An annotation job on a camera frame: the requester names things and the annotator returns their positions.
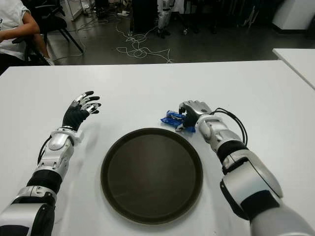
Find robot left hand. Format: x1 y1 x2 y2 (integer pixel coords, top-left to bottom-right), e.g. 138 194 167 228
62 90 102 130

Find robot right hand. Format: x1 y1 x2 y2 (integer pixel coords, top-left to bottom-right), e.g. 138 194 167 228
175 99 213 132

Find blue Oreo cookie pack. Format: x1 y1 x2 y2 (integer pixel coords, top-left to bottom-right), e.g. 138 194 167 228
159 110 197 133

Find round brown tray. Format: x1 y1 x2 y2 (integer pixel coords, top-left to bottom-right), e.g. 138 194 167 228
100 127 204 225

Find black chair with armrest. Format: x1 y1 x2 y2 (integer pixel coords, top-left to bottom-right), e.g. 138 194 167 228
11 36 41 65

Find black office chair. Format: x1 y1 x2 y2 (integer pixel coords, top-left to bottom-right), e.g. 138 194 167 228
31 0 85 63

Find silver humanoid robot legs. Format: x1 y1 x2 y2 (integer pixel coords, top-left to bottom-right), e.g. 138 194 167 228
157 0 172 39

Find white cabinet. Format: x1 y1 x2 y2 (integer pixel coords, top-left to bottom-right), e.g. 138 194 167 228
60 0 86 22

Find black floor cabinet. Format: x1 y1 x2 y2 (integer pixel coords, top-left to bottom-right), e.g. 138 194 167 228
132 0 158 34

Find white side table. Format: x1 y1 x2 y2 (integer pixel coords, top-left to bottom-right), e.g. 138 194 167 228
272 48 315 90

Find seated person in white shirt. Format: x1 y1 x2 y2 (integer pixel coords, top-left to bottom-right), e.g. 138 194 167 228
0 0 55 76

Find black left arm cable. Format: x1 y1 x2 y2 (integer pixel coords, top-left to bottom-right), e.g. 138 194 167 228
37 135 53 160

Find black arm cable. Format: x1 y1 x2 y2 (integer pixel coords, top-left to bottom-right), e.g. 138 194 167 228
210 107 248 146
37 135 53 160

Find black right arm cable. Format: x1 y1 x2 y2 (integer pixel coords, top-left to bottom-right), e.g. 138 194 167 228
210 107 248 146

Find thin white floor cable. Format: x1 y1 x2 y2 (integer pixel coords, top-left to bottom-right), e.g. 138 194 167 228
53 48 86 62

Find tangled white floor cable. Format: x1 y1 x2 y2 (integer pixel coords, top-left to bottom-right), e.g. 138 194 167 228
115 14 174 64

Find white pedestal block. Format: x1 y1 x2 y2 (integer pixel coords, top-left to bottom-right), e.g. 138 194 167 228
272 0 315 32

